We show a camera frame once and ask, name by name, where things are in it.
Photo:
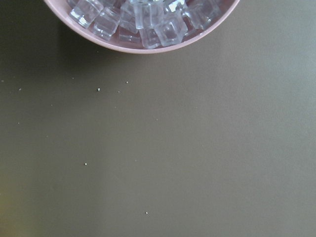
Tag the clear ice cube front right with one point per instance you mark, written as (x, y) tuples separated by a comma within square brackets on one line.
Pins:
[(172, 29)]

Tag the clear ice cube front left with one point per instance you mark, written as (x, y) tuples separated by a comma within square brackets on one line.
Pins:
[(106, 23)]

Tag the pink bowl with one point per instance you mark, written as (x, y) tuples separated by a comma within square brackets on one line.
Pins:
[(61, 10)]

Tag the clear ice cube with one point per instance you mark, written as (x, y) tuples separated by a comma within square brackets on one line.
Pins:
[(172, 29), (106, 23), (85, 12)]

